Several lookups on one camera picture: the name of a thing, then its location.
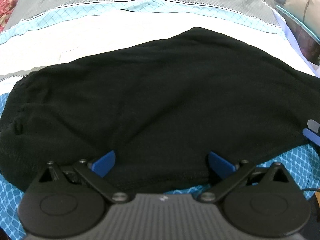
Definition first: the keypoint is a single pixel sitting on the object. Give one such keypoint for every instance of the black pants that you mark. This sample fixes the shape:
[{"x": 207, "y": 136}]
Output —
[{"x": 162, "y": 107}]

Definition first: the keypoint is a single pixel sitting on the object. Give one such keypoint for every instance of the dark storage box teal rim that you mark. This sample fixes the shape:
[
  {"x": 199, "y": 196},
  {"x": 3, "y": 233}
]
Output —
[{"x": 308, "y": 41}]

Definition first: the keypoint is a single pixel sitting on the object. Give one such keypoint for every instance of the patchwork teal grey bedspread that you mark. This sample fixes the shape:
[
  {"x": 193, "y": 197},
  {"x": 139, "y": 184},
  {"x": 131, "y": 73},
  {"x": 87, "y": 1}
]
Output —
[{"x": 66, "y": 34}]

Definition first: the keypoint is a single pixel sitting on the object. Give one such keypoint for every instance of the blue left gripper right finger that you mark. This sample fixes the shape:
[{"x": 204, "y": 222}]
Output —
[{"x": 220, "y": 166}]

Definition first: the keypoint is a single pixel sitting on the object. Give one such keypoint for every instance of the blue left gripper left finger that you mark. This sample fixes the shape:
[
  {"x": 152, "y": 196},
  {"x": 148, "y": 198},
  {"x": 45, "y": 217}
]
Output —
[{"x": 101, "y": 166}]

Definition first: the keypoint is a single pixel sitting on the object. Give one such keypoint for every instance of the beige storage bag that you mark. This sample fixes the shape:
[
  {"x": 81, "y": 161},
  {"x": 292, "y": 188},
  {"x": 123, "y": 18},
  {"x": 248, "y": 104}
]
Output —
[{"x": 307, "y": 11}]

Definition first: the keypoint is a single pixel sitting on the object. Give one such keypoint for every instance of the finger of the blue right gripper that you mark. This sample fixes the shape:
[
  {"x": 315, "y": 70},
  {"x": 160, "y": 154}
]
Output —
[
  {"x": 313, "y": 137},
  {"x": 313, "y": 125}
]

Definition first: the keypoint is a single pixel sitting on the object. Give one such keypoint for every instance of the red floral pillow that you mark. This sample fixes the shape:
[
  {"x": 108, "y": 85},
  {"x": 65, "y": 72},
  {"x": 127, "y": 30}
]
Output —
[{"x": 11, "y": 5}]

